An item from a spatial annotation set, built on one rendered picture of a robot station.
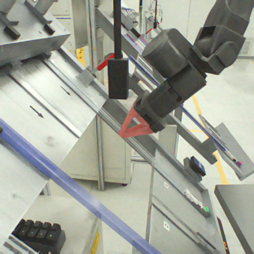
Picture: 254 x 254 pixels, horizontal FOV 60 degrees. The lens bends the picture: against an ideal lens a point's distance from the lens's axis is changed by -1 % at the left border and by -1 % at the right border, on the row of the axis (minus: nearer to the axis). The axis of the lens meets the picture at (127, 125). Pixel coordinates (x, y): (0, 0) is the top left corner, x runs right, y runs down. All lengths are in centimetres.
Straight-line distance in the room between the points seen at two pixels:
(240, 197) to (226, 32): 61
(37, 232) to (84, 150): 102
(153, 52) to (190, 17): 758
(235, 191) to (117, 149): 86
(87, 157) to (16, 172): 137
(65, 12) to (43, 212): 103
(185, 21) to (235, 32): 750
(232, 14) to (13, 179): 41
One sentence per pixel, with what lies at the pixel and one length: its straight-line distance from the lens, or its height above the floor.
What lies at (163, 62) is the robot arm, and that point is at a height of 110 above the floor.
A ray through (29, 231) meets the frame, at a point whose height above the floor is 67.
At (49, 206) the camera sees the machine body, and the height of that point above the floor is 62.
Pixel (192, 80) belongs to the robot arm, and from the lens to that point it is 42.
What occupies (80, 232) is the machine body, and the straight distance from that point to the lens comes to 70.
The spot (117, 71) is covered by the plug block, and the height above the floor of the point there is 111.
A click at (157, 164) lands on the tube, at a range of 52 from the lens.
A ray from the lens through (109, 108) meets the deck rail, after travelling 56.
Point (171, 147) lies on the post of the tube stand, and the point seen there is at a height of 73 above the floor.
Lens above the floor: 116
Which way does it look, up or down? 26 degrees down
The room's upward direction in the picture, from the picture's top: straight up
